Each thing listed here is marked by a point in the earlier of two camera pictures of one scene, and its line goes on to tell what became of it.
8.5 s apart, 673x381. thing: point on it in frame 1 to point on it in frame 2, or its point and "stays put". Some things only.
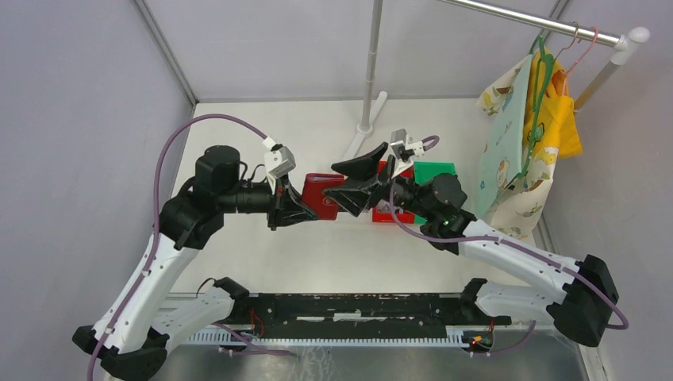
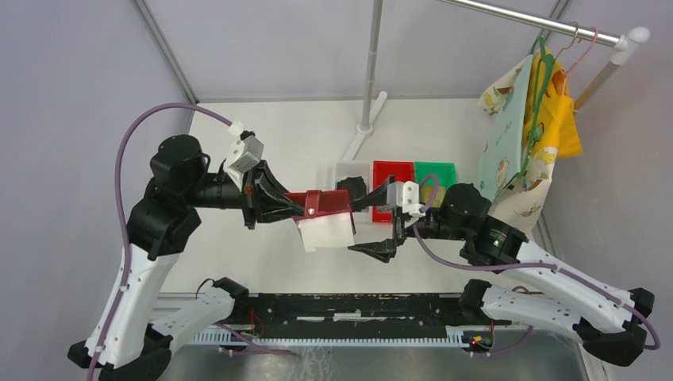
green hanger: x=543 y=63 stays put
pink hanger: x=567 y=71 stays put
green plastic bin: x=424 y=171 stays put
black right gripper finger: x=355 y=198 to x=382 y=251
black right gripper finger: x=363 y=167 to x=377 y=197
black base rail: x=356 y=315 stays put
